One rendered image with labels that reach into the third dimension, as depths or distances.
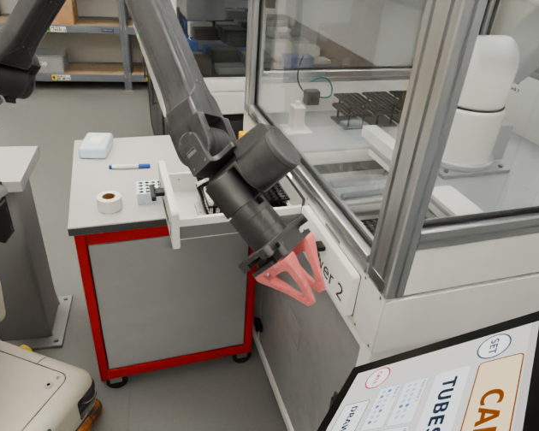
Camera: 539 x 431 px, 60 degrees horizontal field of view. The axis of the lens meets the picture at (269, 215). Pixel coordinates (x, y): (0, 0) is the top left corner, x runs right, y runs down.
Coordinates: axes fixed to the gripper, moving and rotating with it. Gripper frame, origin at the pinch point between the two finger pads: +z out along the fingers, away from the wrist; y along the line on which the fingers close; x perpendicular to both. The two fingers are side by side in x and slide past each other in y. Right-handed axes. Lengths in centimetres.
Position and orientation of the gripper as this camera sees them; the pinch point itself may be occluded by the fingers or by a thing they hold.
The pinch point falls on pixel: (313, 292)
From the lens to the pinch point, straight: 63.9
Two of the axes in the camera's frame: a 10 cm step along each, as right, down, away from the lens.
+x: -5.9, 4.7, 6.6
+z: 6.3, 7.8, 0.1
